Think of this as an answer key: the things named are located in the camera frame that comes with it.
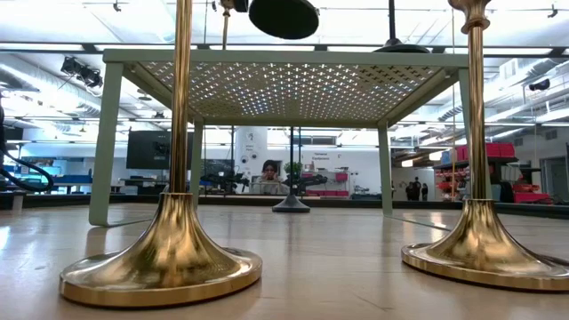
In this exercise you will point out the black candlestick holder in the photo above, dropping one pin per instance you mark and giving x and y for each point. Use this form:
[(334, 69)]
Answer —
[(291, 205), (391, 22), (284, 20)]

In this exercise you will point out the gold candlestick holder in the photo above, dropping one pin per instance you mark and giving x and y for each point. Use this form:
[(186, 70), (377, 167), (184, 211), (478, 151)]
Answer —
[(180, 133), (226, 31), (478, 133)]

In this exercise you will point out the black background robot arm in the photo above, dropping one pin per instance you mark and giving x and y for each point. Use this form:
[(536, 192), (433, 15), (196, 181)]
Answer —
[(231, 180), (311, 180)]

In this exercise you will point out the green potted plant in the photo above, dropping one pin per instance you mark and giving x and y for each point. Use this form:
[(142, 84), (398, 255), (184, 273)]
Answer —
[(297, 168)]

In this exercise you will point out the person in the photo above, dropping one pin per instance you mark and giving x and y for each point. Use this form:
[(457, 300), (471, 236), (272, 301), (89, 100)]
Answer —
[(270, 170), (425, 192), (410, 192), (417, 189)]

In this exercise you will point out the white pillar with dome cameras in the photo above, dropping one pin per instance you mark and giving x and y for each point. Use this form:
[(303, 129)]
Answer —
[(251, 142)]

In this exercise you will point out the pale green perforated metal stand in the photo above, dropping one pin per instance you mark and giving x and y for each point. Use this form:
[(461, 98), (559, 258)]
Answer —
[(284, 58)]

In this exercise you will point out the black computer monitor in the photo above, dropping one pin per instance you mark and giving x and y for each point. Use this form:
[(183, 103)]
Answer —
[(146, 149)]

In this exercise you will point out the red storage bin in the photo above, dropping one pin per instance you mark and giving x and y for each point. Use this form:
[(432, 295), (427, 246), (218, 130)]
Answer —
[(531, 197), (500, 150)]

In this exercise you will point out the black hanging camera unit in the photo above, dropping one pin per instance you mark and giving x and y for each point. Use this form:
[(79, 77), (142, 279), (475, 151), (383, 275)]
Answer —
[(82, 73)]

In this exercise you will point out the black security camera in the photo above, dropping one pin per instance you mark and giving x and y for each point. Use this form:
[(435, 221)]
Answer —
[(540, 84)]

